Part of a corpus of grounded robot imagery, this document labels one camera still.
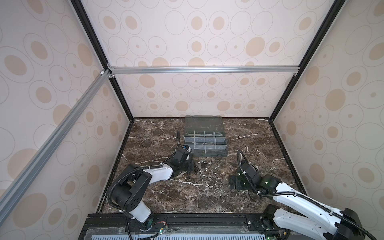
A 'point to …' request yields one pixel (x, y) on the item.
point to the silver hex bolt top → (216, 160)
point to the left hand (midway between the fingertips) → (197, 162)
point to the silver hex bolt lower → (216, 167)
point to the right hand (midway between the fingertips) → (239, 181)
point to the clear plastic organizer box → (205, 135)
